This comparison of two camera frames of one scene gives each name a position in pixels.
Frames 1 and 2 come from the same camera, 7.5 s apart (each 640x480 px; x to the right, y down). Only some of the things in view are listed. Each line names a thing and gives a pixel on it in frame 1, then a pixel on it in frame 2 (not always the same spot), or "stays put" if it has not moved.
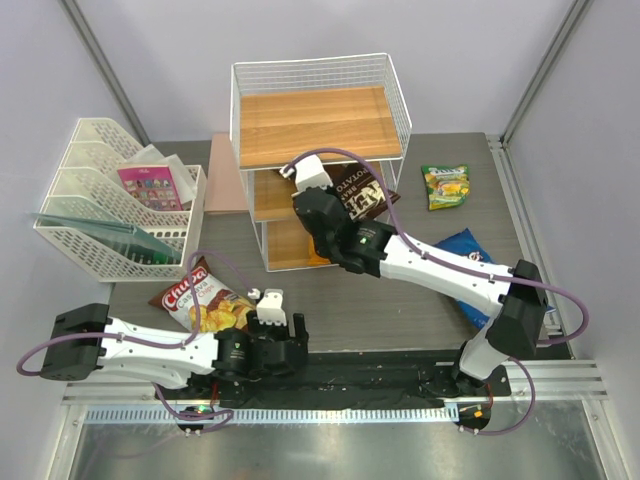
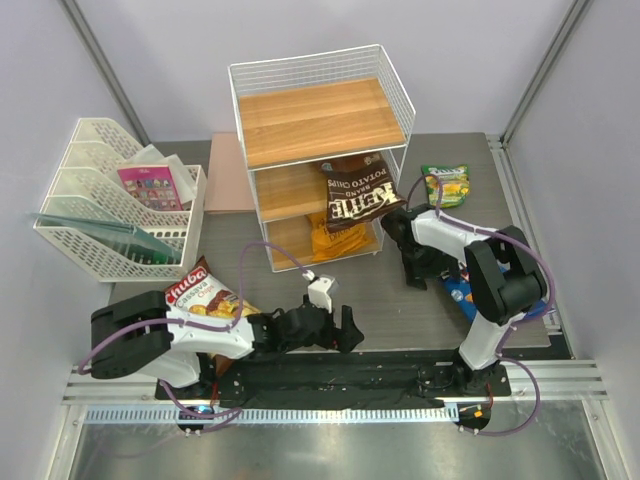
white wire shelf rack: [350, 111] stays put
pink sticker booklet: [153, 187] stays put
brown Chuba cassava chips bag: [220, 307] stays put
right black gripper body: [322, 249] -> [424, 262]
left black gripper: [298, 322] -> [344, 338]
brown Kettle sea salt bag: [358, 189] stays put
